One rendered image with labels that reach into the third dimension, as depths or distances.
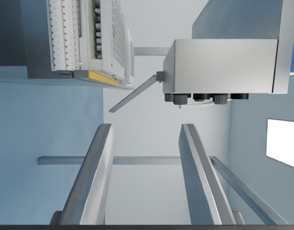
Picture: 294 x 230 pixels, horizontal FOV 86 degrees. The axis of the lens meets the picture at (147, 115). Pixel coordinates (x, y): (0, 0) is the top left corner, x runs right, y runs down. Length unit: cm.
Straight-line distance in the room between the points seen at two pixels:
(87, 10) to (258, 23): 39
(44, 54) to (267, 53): 46
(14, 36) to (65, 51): 24
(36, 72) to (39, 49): 5
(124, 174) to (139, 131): 106
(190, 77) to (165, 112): 327
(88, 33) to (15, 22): 24
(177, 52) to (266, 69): 18
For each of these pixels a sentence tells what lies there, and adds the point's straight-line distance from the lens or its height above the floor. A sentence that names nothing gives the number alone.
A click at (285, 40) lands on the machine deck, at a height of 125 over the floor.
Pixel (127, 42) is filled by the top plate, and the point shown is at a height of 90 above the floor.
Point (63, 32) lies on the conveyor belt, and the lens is 39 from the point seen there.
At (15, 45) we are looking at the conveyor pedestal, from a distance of 60.
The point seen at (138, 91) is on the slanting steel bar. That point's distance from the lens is 56.
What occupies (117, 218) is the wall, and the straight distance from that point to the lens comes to 451.
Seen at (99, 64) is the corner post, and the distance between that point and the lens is 40.
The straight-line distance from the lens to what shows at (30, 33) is 45.
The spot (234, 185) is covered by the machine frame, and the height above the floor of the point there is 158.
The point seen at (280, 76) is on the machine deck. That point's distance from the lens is 41.
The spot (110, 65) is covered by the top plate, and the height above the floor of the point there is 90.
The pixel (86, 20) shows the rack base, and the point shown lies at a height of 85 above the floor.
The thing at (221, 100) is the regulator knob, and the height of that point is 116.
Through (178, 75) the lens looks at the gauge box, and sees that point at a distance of 32.
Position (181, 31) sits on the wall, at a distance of 399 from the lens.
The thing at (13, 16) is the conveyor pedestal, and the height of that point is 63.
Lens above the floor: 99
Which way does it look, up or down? level
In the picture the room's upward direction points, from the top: 90 degrees clockwise
